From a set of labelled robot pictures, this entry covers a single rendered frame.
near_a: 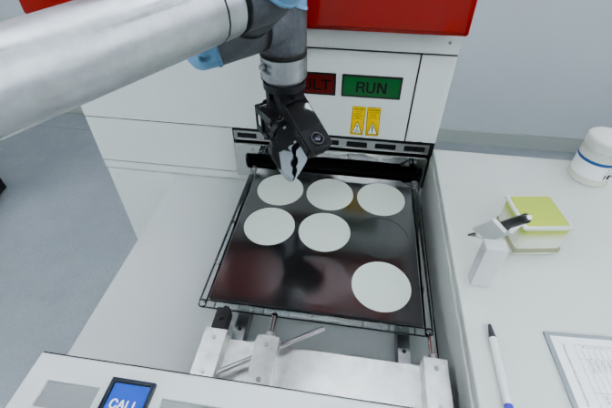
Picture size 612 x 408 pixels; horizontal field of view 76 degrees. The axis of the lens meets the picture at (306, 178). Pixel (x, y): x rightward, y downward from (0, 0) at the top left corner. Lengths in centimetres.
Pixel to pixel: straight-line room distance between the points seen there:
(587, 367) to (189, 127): 83
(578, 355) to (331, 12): 61
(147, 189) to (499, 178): 87
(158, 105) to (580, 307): 87
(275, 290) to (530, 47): 212
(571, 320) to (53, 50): 67
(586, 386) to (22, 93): 65
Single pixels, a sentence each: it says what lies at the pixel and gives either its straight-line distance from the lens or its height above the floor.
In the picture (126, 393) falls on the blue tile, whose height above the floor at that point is 96.
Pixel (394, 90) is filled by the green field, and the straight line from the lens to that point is 81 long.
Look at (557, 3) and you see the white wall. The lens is 248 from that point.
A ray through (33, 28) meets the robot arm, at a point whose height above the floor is 136.
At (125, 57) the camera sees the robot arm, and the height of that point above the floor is 133.
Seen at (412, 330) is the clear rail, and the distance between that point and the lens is 66.
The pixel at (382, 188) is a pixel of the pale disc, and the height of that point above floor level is 90.
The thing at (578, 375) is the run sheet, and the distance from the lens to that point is 63.
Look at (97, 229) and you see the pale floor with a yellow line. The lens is 224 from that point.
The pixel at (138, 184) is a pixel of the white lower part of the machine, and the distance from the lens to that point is 115.
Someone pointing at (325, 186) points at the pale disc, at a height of 90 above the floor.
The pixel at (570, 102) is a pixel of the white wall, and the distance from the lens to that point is 277.
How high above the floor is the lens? 146
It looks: 40 degrees down
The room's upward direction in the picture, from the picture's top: straight up
